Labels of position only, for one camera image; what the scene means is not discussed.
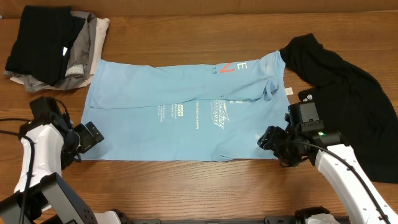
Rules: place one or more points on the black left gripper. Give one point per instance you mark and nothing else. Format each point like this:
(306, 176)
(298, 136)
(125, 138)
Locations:
(68, 155)

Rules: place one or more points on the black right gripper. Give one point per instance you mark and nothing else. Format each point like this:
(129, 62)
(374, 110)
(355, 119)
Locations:
(271, 142)

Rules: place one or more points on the light blue printed t-shirt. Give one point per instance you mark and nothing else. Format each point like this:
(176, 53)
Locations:
(186, 112)

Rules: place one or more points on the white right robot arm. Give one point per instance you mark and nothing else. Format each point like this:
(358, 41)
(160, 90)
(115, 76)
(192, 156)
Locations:
(337, 162)

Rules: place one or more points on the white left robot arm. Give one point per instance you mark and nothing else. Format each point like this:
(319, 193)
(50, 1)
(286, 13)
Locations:
(41, 186)

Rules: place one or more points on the grey folded garment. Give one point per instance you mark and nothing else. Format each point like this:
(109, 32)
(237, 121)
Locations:
(79, 64)

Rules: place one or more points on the black garment on right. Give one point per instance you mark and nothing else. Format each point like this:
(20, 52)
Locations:
(350, 100)

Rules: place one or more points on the black folded garment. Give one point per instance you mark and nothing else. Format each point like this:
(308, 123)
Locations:
(44, 41)

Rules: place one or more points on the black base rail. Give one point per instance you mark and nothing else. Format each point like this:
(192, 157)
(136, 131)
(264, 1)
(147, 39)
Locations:
(266, 220)

